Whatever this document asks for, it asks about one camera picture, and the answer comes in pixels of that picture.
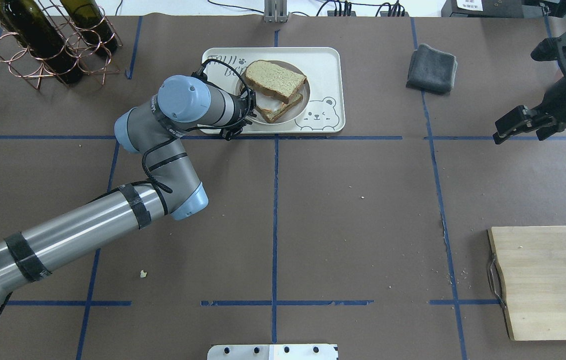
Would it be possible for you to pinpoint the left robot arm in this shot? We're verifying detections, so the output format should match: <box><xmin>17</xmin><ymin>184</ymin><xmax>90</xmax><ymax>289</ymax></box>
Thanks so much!
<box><xmin>0</xmin><ymin>75</ymin><xmax>256</xmax><ymax>305</ymax></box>

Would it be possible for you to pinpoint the bread slice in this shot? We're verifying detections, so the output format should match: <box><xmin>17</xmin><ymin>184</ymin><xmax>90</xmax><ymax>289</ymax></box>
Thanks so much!
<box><xmin>243</xmin><ymin>59</ymin><xmax>307</xmax><ymax>104</ymax></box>
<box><xmin>256</xmin><ymin>93</ymin><xmax>304</xmax><ymax>124</ymax></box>

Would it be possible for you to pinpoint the dark wine bottle left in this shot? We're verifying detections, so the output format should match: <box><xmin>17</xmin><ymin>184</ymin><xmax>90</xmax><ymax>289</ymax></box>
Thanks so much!
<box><xmin>0</xmin><ymin>0</ymin><xmax>83</xmax><ymax>85</ymax></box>

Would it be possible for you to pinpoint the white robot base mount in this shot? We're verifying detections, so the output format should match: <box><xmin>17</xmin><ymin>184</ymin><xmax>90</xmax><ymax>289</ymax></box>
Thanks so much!
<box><xmin>207</xmin><ymin>343</ymin><xmax>339</xmax><ymax>360</ymax></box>

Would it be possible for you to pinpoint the white round plate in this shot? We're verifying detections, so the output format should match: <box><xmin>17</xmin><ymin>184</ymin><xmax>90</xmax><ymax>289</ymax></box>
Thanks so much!
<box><xmin>245</xmin><ymin>79</ymin><xmax>310</xmax><ymax>126</ymax></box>

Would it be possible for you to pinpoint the dark wine bottle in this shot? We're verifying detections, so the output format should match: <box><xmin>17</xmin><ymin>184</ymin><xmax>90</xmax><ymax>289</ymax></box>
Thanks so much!
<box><xmin>0</xmin><ymin>0</ymin><xmax>83</xmax><ymax>85</ymax></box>
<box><xmin>61</xmin><ymin>0</ymin><xmax>118</xmax><ymax>58</ymax></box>

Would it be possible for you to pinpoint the aluminium camera post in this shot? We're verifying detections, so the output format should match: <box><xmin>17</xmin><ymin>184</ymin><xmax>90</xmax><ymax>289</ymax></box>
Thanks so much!
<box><xmin>264</xmin><ymin>0</ymin><xmax>289</xmax><ymax>24</ymax></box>

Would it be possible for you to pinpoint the cream bear tray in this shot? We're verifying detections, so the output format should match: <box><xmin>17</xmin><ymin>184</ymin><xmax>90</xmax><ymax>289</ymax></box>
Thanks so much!
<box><xmin>201</xmin><ymin>47</ymin><xmax>345</xmax><ymax>135</ymax></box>

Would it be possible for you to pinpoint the copper wire bottle rack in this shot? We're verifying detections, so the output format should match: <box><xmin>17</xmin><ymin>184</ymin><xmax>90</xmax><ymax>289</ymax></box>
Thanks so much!
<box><xmin>0</xmin><ymin>0</ymin><xmax>122</xmax><ymax>90</ymax></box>

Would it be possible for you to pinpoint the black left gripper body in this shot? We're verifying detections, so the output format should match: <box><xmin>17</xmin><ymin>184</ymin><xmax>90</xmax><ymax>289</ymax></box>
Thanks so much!
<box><xmin>220</xmin><ymin>89</ymin><xmax>256</xmax><ymax>141</ymax></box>

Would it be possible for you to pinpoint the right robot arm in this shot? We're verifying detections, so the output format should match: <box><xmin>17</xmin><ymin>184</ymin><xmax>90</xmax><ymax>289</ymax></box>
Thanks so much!
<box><xmin>493</xmin><ymin>32</ymin><xmax>566</xmax><ymax>145</ymax></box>

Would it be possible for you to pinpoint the black power strip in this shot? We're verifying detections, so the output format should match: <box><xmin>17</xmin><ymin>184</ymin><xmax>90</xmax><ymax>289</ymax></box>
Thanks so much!
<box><xmin>316</xmin><ymin>0</ymin><xmax>409</xmax><ymax>18</ymax></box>

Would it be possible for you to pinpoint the dark wine bottle right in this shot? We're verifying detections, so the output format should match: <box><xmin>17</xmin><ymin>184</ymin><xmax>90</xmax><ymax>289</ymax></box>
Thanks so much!
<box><xmin>61</xmin><ymin>0</ymin><xmax>118</xmax><ymax>58</ymax></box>

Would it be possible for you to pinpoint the wooden cutting board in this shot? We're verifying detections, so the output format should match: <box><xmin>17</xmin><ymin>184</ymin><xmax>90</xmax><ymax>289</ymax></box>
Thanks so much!
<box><xmin>488</xmin><ymin>225</ymin><xmax>566</xmax><ymax>342</ymax></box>

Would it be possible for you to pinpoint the grey folded cloth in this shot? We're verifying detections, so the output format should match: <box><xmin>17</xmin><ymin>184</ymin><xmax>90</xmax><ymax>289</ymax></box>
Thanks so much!
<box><xmin>406</xmin><ymin>43</ymin><xmax>457</xmax><ymax>95</ymax></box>

